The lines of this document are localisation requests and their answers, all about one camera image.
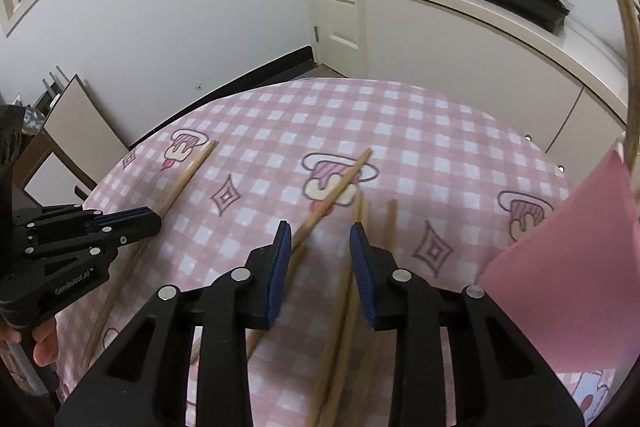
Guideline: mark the small wooden side cabinet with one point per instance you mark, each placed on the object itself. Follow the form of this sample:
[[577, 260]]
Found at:
[[80, 122]]

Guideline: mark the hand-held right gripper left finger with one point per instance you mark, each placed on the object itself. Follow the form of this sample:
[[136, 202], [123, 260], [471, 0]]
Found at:
[[280, 277]]

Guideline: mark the black plastic bag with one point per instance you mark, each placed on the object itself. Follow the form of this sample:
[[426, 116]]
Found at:
[[10, 132]]

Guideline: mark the white kitchen cabinet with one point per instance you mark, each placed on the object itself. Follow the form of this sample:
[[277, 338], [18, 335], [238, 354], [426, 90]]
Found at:
[[450, 47]]

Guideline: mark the metal door hinge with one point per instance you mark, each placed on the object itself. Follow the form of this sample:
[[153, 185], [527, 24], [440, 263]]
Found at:
[[316, 34]]

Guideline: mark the thin wooden chopstick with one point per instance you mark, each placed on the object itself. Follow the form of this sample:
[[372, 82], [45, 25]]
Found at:
[[340, 189], [192, 167]]

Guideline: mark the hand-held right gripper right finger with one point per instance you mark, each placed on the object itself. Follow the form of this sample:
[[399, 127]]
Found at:
[[362, 277]]

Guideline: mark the grey metal rack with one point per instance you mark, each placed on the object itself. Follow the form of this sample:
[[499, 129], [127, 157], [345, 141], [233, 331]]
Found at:
[[55, 79]]

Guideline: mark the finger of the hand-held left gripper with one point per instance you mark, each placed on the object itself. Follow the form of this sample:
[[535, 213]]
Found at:
[[60, 218], [75, 244]]

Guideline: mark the pink checked tablecloth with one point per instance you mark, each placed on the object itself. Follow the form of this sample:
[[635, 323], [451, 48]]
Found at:
[[400, 122]]

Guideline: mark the pink cup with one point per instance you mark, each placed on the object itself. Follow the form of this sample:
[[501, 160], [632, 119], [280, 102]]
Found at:
[[565, 267]]

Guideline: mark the person's left hand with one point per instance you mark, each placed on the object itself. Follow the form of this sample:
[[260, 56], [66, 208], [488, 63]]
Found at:
[[45, 344]]

